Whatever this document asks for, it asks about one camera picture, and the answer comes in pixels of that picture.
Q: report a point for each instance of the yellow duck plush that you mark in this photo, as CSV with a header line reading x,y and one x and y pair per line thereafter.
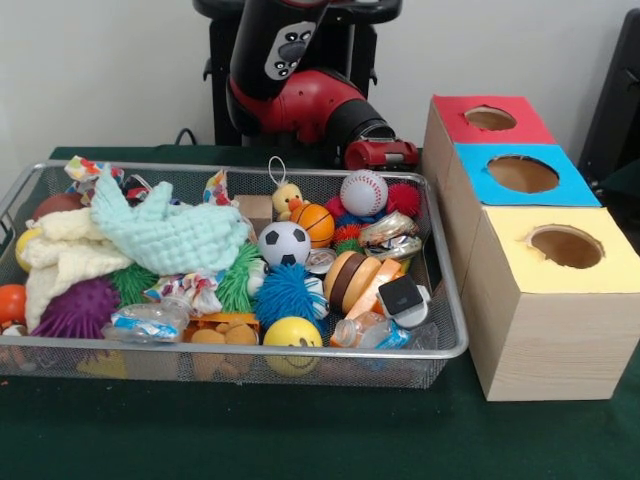
x,y
286,199

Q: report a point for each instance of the black and white soccer ball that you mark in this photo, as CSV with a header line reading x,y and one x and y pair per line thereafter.
x,y
284,243

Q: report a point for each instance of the mint green knitted cloth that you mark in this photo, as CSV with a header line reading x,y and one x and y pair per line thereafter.
x,y
170,235

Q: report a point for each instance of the white baseball with red stitching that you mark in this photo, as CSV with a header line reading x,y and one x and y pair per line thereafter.
x,y
363,192

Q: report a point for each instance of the small orange basketball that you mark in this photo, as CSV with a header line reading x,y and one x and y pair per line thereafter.
x,y
314,224

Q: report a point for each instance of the cream knitted cloth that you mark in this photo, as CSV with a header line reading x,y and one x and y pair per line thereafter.
x,y
60,265

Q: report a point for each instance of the purple spiky ball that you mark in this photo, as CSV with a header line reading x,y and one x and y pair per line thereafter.
x,y
80,310

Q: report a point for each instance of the dark green side table cloth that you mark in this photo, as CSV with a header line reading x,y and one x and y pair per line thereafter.
x,y
625,185

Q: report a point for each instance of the toy hamburger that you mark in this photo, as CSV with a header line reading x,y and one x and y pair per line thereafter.
x,y
350,280

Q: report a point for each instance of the wooden box with three holes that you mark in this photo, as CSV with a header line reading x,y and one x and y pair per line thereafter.
x,y
555,340

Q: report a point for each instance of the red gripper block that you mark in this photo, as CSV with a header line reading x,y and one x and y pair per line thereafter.
x,y
372,155

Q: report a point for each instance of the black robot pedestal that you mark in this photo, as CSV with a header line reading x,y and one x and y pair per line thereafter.
x,y
220,75

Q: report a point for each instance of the blue fuzzy puffer ball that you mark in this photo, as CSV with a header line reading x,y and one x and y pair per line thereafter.
x,y
287,295

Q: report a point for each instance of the black chair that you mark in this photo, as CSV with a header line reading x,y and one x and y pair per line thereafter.
x,y
620,100

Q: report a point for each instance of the yellow smiley ball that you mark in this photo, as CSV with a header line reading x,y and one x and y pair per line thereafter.
x,y
290,334

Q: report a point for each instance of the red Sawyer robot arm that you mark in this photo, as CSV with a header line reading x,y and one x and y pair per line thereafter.
x,y
310,105

